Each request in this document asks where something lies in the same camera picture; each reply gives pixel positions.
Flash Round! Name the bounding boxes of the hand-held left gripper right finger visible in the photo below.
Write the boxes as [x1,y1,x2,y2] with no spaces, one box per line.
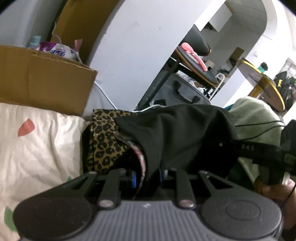
[159,170,255,209]

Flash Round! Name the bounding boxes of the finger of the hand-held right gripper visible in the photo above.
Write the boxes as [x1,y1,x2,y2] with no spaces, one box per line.
[218,140,281,163]

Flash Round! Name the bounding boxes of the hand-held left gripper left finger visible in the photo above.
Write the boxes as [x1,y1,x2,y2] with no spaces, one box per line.
[60,169,137,209]

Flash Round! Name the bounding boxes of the black shorts with patterned trim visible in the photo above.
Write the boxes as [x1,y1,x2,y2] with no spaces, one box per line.
[114,104,238,200]

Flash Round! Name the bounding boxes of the person's right hand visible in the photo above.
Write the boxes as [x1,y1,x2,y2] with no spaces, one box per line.
[254,178,291,201]

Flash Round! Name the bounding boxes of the green garment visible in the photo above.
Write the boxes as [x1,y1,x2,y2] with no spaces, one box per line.
[228,96,286,186]

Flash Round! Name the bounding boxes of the leopard print garment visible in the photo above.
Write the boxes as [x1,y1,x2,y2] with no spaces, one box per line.
[87,109,139,174]

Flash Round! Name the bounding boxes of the black backpack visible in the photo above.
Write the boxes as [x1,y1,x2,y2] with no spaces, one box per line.
[275,71,296,112]

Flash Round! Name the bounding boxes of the round table with gold rim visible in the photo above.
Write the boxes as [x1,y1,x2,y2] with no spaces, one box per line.
[236,59,286,112]

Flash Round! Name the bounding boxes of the grey bag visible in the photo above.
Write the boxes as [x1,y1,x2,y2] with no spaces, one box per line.
[136,73,211,112]

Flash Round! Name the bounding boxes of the cream bear printed blanket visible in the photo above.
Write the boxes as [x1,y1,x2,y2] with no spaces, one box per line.
[0,102,93,241]

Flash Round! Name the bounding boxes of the black chair with wooden rim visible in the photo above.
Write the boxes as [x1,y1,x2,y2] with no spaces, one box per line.
[170,24,219,93]

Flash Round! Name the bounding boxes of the flat cardboard sheet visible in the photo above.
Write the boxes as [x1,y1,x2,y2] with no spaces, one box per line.
[0,45,98,116]

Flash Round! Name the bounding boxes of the purple white detergent pouch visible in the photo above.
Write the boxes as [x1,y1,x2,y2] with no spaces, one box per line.
[39,42,80,62]

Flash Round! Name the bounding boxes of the tall cardboard box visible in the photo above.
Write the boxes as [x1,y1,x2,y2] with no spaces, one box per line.
[51,0,121,64]

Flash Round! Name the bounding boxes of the white detergent bottle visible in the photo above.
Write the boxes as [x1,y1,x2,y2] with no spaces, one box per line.
[28,36,42,49]

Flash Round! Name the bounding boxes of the white cable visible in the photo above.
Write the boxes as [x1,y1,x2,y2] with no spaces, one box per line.
[134,104,167,113]
[94,80,119,110]

